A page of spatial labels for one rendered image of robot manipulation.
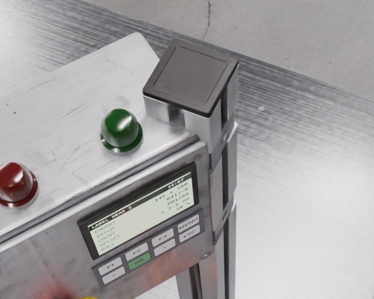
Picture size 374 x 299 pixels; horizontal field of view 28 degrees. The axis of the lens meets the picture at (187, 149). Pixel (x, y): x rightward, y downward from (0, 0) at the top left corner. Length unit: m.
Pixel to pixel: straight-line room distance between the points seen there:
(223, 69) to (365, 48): 1.96
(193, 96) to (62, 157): 0.09
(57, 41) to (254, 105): 0.37
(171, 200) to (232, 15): 1.99
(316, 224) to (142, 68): 0.70
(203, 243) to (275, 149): 0.63
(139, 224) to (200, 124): 0.09
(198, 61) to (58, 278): 0.17
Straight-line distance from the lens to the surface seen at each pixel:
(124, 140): 0.44
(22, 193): 0.44
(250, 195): 1.16
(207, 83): 0.45
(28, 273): 0.48
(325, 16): 2.46
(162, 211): 0.49
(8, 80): 1.33
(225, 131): 0.49
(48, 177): 0.45
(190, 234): 0.55
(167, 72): 0.45
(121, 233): 0.49
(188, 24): 2.43
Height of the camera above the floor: 1.86
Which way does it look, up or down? 60 degrees down
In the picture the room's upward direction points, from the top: 6 degrees counter-clockwise
